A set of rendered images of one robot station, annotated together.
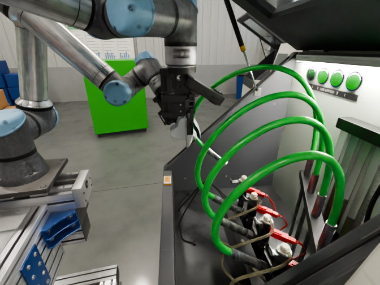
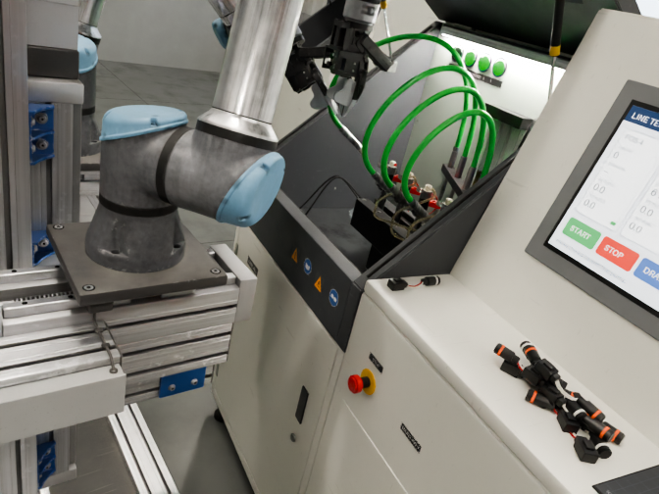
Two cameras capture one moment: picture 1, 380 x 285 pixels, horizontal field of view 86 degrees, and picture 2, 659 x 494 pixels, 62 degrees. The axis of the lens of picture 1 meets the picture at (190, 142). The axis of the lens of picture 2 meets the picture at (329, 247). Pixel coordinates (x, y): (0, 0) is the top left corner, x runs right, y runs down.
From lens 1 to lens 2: 0.89 m
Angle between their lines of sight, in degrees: 25
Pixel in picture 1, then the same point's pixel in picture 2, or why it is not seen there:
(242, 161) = (359, 167)
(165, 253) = (319, 237)
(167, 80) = (346, 33)
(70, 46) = not seen: outside the picture
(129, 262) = not seen: hidden behind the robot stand
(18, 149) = (89, 96)
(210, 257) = not seen: hidden behind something
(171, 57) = (359, 12)
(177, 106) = (351, 64)
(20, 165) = (86, 123)
